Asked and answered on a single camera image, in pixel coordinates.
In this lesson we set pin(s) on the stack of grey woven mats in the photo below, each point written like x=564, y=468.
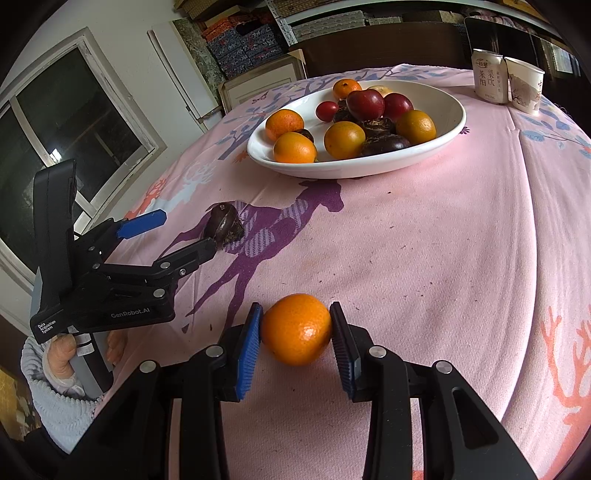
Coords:
x=328, y=25

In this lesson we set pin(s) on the stack of patterned boxes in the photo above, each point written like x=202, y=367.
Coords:
x=244, y=46

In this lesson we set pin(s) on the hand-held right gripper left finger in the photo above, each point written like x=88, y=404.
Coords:
x=247, y=350

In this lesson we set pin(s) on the white framed window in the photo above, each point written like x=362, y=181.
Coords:
x=69, y=115

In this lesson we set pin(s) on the light wooden frame panel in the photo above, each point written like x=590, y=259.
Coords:
x=258, y=87

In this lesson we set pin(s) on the white paper cup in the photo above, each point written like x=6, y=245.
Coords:
x=526, y=87

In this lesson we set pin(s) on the dark red plum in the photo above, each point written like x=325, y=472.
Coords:
x=364, y=104

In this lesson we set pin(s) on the small red tomato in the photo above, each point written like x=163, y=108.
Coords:
x=327, y=110

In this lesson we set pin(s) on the dark wooden chair back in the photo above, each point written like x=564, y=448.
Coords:
x=369, y=50

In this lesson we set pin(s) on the pale yellow citrus fruit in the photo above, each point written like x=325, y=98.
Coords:
x=379, y=89

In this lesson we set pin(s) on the orange mandarin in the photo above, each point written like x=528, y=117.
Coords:
x=346, y=87
x=295, y=330
x=284, y=123
x=294, y=147
x=415, y=125
x=344, y=140

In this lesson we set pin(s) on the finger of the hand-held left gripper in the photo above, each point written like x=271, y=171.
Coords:
x=143, y=221
x=194, y=251

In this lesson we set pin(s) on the white drink can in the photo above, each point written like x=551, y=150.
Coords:
x=489, y=78

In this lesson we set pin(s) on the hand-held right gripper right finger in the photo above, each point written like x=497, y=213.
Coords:
x=344, y=350

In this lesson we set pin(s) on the person's left forearm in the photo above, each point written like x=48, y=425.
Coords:
x=51, y=415

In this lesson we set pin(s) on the pink printed tablecloth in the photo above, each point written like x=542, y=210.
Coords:
x=415, y=277

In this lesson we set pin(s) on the white oval plate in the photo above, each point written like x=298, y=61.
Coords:
x=443, y=120

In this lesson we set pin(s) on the person's left hand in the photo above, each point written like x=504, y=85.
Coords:
x=60, y=364

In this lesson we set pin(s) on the white board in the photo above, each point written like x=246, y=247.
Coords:
x=180, y=78

